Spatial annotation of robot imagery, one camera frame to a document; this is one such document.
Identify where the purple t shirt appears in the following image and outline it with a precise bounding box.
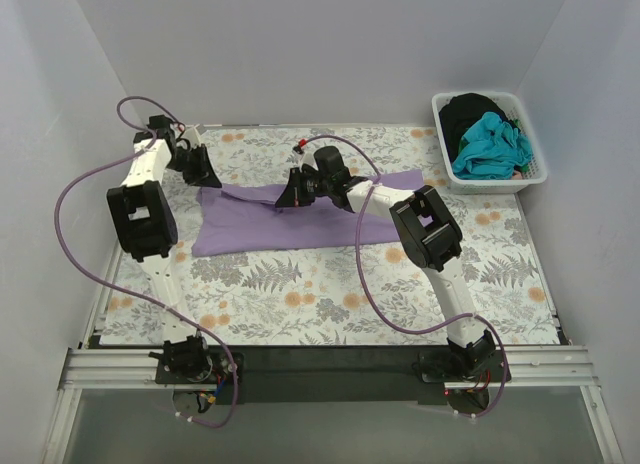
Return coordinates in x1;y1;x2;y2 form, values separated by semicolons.
192;168;426;258

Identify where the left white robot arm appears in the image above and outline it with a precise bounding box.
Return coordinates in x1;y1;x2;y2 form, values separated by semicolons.
106;115;222;384

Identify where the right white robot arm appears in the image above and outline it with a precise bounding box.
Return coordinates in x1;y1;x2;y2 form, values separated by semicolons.
275;146;501;382

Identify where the floral patterned table mat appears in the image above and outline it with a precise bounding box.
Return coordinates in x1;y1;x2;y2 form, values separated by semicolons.
97;125;561;346

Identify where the black t shirt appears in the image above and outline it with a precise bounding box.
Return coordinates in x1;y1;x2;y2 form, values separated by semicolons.
438;93;507;157

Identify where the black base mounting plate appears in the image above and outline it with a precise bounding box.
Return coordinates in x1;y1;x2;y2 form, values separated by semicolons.
149;338;511;410

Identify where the teal t shirt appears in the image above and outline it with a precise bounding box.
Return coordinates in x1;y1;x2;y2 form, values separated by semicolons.
452;112;533;180

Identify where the green garment in basket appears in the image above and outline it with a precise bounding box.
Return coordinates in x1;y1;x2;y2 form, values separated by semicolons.
509;119;524;178

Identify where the white plastic laundry basket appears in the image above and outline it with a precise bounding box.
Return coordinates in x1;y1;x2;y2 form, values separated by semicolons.
431;90;548;194

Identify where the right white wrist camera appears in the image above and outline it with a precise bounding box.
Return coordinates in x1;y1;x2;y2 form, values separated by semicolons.
293;139;316;168

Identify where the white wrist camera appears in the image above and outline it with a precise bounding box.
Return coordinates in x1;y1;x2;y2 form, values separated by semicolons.
177;126;202;149
293;139;316;168

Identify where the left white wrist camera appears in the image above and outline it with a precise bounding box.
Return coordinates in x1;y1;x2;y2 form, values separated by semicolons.
177;126;202;149

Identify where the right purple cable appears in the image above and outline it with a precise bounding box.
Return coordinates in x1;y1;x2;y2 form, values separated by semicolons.
298;134;509;419

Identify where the purple cable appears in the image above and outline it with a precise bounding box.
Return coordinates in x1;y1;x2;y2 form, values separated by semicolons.
53;96;242;429
298;134;509;419

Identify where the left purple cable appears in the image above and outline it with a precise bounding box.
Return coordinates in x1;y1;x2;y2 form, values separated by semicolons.
53;96;242;429

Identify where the aluminium frame rail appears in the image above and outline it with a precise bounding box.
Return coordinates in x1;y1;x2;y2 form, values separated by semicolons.
58;345;623;463

